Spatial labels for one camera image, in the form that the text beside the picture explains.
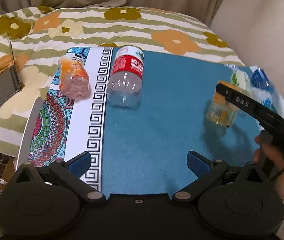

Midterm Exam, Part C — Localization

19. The white blue label plastic cup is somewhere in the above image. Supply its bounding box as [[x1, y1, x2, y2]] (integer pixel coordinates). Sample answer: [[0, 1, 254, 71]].
[[251, 87, 273, 108]]

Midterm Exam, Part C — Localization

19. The floral striped bed quilt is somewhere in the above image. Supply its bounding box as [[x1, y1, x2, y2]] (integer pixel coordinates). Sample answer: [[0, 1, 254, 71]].
[[0, 6, 243, 157]]

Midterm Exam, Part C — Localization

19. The person's right hand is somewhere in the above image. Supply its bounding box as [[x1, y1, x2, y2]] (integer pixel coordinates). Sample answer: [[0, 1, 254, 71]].
[[254, 135, 284, 199]]

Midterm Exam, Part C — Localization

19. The grey laptop on bed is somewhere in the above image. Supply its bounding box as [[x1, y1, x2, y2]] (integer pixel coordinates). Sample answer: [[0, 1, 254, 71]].
[[0, 35, 22, 105]]

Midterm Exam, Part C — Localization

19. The red label clear plastic cup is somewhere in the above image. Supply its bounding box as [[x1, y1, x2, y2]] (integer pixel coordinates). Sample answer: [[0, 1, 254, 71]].
[[107, 46, 144, 109]]

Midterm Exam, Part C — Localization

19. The teal patterned table mat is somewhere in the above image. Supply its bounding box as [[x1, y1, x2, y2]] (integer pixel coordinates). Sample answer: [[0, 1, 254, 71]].
[[18, 47, 261, 196]]

